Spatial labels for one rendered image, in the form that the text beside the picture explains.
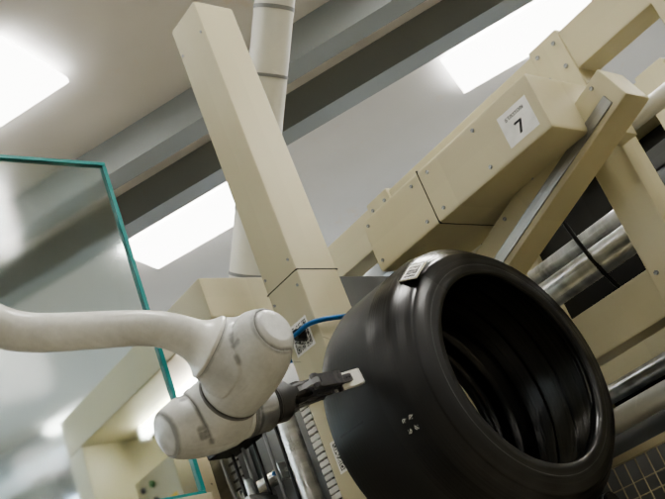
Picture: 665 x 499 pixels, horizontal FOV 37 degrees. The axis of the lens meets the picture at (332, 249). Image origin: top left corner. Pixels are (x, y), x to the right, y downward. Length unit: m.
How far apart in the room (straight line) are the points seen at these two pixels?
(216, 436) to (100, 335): 0.24
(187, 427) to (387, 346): 0.46
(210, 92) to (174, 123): 4.38
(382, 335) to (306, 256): 0.57
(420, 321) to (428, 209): 0.58
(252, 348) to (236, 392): 0.08
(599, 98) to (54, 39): 4.55
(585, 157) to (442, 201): 0.34
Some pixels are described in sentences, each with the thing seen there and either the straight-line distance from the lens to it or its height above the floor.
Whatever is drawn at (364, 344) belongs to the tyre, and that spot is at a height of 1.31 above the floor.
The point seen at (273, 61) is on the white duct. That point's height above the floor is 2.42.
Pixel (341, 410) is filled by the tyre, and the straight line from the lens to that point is 1.90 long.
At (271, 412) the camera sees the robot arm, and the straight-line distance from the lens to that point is 1.64.
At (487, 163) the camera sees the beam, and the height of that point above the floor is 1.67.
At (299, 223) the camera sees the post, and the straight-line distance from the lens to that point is 2.42.
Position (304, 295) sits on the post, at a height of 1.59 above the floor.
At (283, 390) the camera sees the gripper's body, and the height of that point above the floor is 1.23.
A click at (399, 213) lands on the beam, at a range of 2.44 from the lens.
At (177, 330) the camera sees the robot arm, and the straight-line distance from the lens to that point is 1.47.
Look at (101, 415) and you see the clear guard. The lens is 2.34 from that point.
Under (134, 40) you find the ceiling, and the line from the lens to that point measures 6.52.
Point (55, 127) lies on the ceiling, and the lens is 7.07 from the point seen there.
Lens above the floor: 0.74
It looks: 24 degrees up
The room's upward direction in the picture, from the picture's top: 22 degrees counter-clockwise
